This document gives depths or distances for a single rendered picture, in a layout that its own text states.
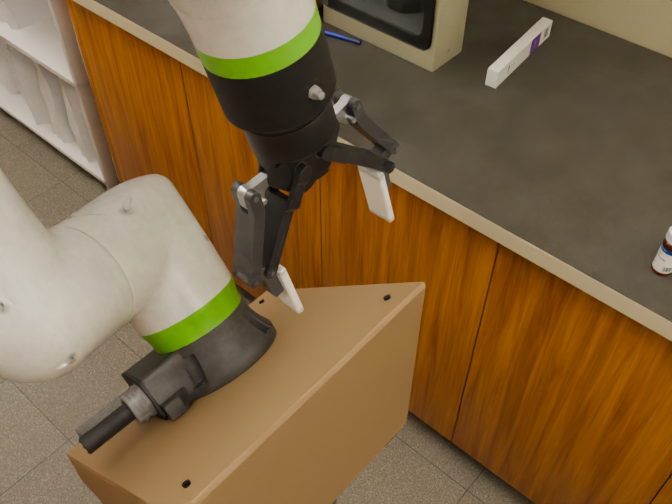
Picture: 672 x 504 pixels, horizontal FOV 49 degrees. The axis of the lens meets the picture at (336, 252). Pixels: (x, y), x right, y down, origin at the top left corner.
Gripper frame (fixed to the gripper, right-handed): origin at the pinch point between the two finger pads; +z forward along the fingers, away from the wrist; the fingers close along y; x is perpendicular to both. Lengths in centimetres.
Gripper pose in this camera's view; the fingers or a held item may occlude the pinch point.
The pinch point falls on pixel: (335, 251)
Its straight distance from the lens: 73.3
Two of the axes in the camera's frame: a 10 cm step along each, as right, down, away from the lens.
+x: 7.1, 4.5, -5.4
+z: 2.1, 6.0, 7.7
